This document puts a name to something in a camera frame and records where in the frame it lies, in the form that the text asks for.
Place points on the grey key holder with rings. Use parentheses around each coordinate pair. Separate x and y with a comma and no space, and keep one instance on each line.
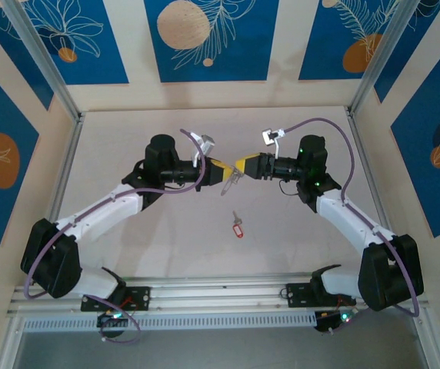
(224,191)

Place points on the silver key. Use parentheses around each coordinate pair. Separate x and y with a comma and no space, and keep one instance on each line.
(237,218)

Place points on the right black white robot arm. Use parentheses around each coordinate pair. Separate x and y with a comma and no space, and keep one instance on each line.
(377,276)

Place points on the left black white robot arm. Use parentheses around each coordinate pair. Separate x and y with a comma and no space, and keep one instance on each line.
(54,265)

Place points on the right controller board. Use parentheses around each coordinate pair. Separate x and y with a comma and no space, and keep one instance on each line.
(325,323)

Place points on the controller board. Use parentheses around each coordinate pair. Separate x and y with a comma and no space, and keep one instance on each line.
(325,323)
(106,321)

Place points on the left controller board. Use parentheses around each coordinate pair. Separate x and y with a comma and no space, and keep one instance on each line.
(106,321)

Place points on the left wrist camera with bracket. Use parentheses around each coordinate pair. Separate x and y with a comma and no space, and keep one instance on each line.
(207,144)

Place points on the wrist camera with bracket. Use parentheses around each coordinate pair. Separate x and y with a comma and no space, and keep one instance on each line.
(207,144)
(270,136)

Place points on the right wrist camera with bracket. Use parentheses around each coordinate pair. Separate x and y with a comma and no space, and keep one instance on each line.
(270,136)

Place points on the right aluminium side rail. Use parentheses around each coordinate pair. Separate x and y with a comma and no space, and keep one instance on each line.
(370,173)

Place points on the aluminium side rail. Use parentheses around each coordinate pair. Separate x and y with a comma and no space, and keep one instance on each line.
(370,173)
(70,153)

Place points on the left aluminium side rail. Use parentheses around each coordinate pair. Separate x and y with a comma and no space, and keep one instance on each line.
(70,153)

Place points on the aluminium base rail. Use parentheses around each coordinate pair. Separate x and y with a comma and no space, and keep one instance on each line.
(220,296)

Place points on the right aluminium corner post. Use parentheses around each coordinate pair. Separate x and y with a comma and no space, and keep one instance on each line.
(385,57)

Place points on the aluminium corner post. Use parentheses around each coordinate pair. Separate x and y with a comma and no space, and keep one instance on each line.
(385,57)
(44,57)

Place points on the right black mount plate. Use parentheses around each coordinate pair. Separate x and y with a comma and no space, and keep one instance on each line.
(295,296)

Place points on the black mount plate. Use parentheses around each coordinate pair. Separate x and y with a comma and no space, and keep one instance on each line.
(143,298)
(295,296)

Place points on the left black mount plate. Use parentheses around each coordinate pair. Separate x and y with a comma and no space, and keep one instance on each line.
(143,298)

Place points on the left aluminium corner post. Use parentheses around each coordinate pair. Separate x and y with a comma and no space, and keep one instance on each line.
(44,57)

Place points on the aluminium frame leg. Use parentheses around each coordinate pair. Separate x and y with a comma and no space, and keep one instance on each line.
(430,346)
(11,346)

